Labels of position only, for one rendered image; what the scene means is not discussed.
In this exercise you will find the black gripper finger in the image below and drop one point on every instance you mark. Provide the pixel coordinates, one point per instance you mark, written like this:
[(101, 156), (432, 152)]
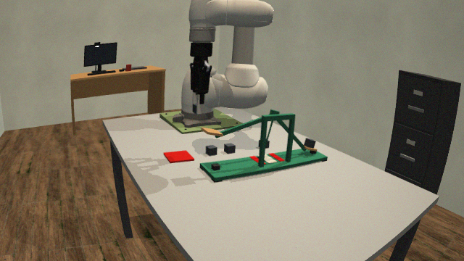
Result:
[(205, 76), (194, 82)]

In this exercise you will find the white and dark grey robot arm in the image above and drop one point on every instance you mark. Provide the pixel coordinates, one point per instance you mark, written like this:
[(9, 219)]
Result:
[(240, 87)]

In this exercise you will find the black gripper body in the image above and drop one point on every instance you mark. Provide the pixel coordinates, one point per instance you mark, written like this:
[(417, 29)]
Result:
[(201, 52)]

